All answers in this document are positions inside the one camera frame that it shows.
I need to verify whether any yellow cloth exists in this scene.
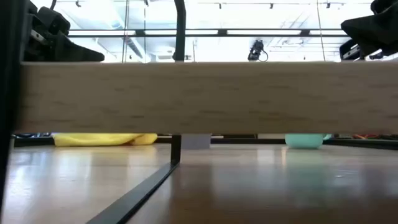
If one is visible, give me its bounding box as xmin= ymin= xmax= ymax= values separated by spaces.
xmin=52 ymin=133 xmax=159 ymax=147

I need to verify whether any black metal shelf frame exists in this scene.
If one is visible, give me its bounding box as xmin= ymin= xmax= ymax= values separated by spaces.
xmin=0 ymin=0 xmax=187 ymax=224

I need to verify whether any teal mug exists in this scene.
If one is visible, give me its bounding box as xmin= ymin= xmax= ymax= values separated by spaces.
xmin=284 ymin=133 xmax=333 ymax=150

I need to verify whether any black table rig frame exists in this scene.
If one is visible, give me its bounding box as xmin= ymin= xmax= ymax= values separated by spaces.
xmin=12 ymin=133 xmax=398 ymax=151

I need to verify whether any black hanging device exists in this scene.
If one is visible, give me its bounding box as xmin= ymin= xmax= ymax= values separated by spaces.
xmin=248 ymin=39 xmax=269 ymax=62

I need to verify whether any light wooden shelf board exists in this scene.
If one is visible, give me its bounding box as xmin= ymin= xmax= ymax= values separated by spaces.
xmin=14 ymin=61 xmax=398 ymax=135

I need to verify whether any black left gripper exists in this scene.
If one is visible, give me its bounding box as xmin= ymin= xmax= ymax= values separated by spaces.
xmin=24 ymin=6 xmax=106 ymax=62

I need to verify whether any black horizontal background rail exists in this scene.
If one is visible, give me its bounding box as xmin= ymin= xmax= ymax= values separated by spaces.
xmin=67 ymin=28 xmax=349 ymax=39

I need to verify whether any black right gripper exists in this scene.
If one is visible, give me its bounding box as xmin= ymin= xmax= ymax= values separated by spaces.
xmin=341 ymin=3 xmax=398 ymax=57

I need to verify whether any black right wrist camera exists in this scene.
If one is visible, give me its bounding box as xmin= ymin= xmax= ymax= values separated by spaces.
xmin=338 ymin=39 xmax=363 ymax=62

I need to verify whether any grey mug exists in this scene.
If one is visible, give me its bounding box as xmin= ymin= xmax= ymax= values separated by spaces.
xmin=181 ymin=133 xmax=212 ymax=150

